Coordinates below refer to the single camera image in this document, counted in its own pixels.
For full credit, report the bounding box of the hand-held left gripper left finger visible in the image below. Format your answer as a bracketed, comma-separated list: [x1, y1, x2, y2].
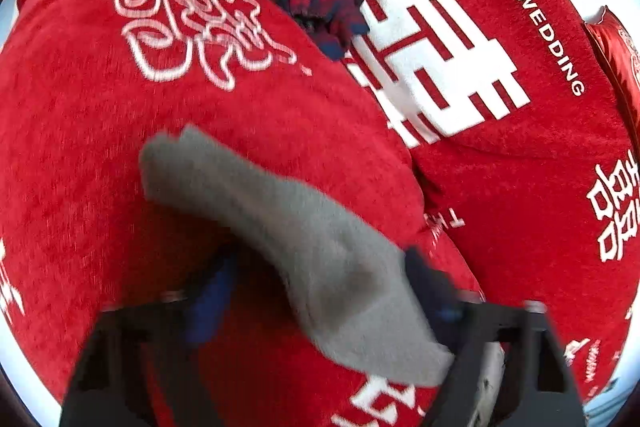
[60, 247, 239, 427]

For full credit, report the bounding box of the grey sock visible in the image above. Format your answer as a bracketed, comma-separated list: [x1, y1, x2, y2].
[139, 124, 457, 388]

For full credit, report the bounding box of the red printed blanket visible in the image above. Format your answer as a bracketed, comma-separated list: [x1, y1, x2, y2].
[0, 0, 640, 427]

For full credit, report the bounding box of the red satin pillow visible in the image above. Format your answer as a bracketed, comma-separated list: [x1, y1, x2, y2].
[582, 6, 640, 132]

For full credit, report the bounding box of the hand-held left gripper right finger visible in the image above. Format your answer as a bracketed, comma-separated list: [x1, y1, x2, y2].
[404, 246, 587, 427]

